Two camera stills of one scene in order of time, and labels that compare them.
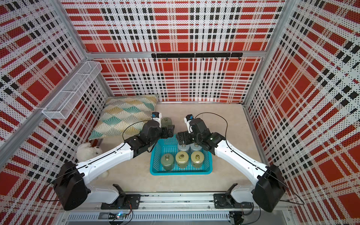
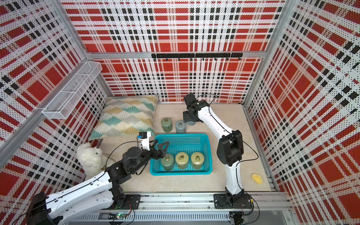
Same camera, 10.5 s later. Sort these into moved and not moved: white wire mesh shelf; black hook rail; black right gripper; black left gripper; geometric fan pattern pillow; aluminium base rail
Moved: black right gripper; black left gripper
Not moved: geometric fan pattern pillow; aluminium base rail; black hook rail; white wire mesh shelf
